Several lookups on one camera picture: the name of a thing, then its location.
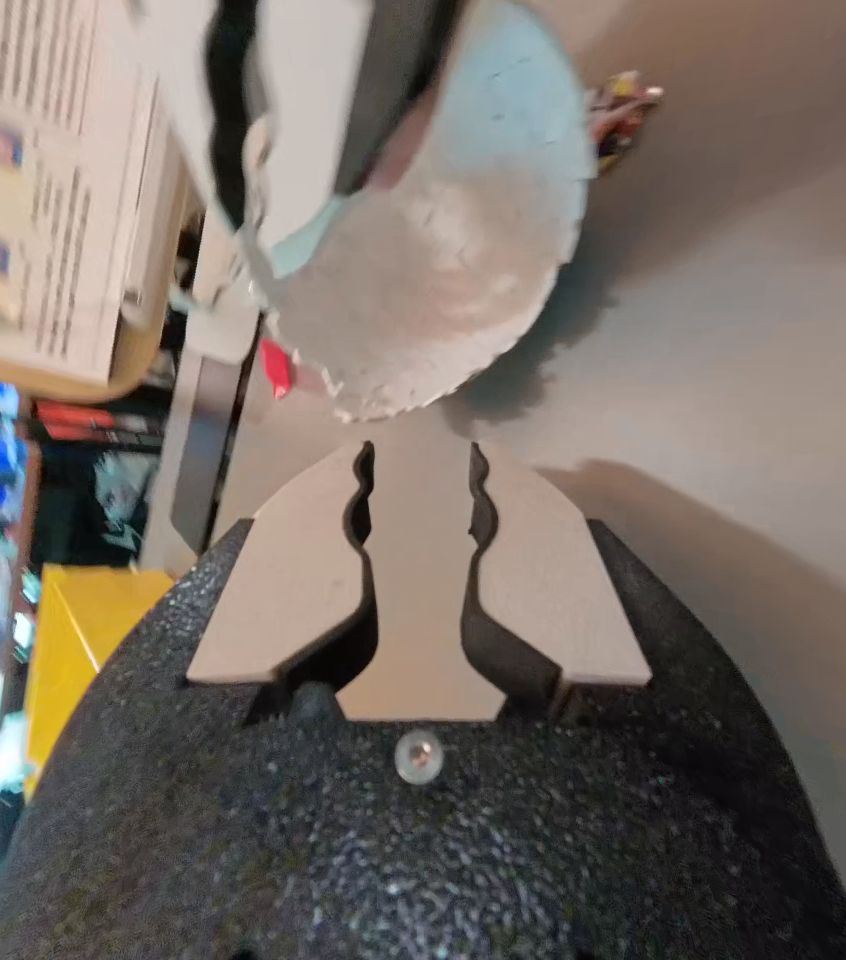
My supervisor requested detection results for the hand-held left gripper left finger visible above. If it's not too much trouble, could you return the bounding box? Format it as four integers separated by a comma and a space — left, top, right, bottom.
186, 440, 380, 686

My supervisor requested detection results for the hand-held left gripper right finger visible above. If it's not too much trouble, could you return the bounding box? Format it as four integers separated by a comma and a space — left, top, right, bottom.
461, 441, 652, 713

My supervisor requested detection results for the black desk cable flap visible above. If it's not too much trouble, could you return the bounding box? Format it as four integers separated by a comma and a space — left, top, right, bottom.
140, 359, 260, 572

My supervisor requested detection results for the orange printed loose puzzle piece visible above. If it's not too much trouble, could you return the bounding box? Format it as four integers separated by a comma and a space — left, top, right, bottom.
588, 71, 666, 177

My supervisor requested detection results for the wooden instruction board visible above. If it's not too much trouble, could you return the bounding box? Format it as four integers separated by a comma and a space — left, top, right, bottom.
0, 0, 193, 403

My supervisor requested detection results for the partly built puzzle ball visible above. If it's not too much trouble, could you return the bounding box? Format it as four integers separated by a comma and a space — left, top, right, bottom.
239, 0, 598, 423

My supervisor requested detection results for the small red plastic block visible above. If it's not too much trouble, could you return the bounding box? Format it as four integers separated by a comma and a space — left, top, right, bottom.
260, 339, 297, 399

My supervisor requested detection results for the yellow plastic bin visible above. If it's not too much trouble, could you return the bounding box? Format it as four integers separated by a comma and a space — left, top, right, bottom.
22, 564, 178, 796

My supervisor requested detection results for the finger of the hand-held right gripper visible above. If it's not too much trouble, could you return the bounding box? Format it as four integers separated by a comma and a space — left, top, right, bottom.
159, 0, 260, 236
243, 0, 376, 250

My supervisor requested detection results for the person's right hand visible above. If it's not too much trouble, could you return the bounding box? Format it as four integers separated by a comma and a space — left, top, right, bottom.
367, 77, 442, 188

